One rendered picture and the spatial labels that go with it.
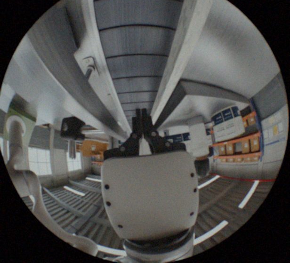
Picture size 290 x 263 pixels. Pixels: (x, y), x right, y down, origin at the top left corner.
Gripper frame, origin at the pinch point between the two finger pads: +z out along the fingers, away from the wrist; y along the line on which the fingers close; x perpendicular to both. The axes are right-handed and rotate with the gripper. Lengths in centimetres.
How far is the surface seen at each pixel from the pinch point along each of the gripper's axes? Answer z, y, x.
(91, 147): 54, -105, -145
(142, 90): 5.9, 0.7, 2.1
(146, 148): 1.3, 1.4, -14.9
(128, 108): 8.4, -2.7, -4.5
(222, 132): 0.4, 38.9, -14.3
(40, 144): 61, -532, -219
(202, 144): -0.2, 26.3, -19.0
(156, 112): 3.6, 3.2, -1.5
